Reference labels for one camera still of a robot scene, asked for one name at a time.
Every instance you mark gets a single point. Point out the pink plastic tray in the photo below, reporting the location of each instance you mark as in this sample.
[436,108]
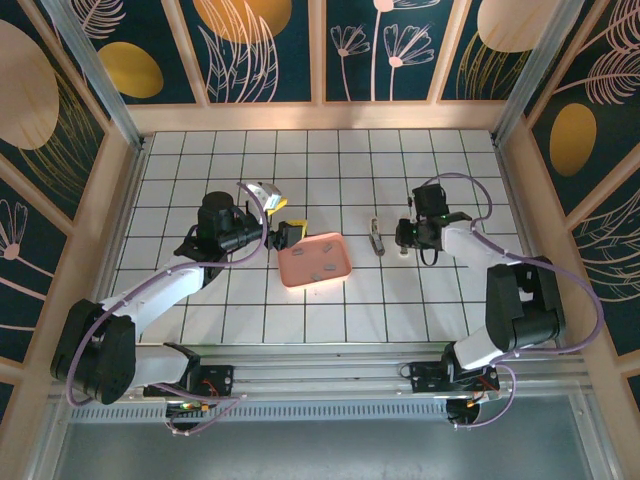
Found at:
[305,265]

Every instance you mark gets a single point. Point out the small grey metal piece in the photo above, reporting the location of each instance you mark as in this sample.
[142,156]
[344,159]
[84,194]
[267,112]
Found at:
[376,242]

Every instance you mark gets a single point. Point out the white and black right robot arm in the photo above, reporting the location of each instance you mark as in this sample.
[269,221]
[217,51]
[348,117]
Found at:
[470,245]

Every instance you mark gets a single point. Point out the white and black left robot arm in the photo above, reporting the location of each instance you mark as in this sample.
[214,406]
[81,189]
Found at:
[160,292]

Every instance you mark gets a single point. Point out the aluminium table side rail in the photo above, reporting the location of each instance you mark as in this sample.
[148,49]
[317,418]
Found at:
[119,235]
[531,240]

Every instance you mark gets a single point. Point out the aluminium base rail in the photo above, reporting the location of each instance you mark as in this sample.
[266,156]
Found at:
[320,372]

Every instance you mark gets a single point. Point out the aluminium frame post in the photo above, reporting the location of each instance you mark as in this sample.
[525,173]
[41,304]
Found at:
[529,75]
[103,85]

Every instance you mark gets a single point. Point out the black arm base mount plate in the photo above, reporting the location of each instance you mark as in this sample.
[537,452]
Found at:
[220,380]
[425,377]

